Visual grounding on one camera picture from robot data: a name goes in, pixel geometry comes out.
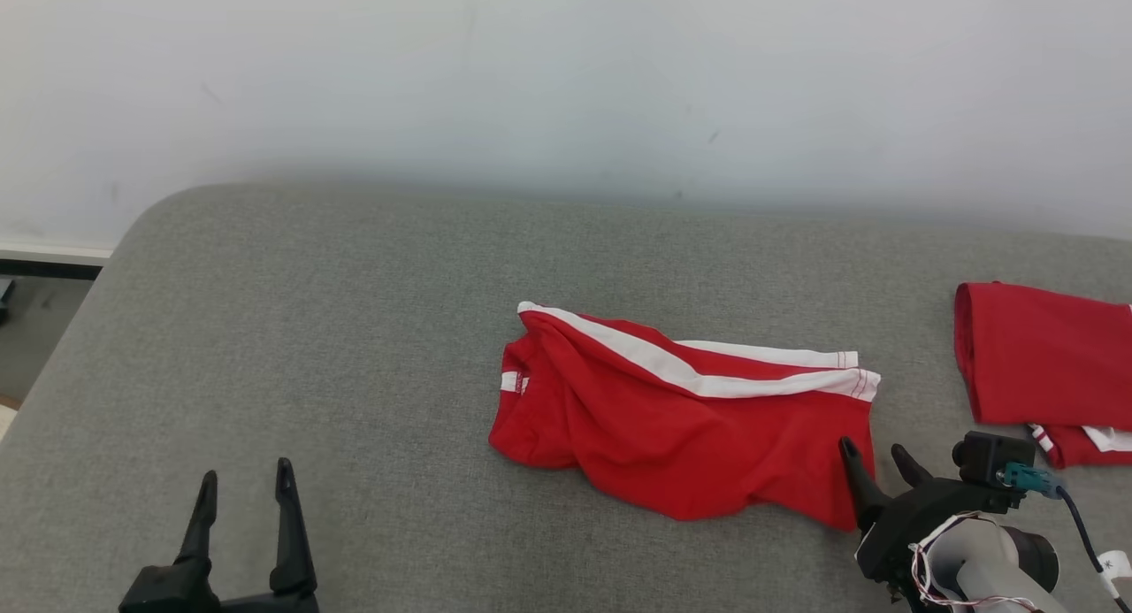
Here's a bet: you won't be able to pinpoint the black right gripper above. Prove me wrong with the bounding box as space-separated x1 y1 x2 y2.
838 437 1027 596

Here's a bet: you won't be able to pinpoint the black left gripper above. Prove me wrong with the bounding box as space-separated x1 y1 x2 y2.
119 458 322 613

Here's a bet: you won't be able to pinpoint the red basketball jersey number 23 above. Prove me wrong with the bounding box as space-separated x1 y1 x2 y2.
953 281 1132 470

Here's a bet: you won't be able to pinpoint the red shorts with white stripes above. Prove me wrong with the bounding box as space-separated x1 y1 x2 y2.
488 301 883 533

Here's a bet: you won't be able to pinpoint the teal plug black camera cable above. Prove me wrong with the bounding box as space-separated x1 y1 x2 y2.
1001 462 1132 613

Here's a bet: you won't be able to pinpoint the white wall baseboard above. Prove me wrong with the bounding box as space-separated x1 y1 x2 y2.
0 240 116 265

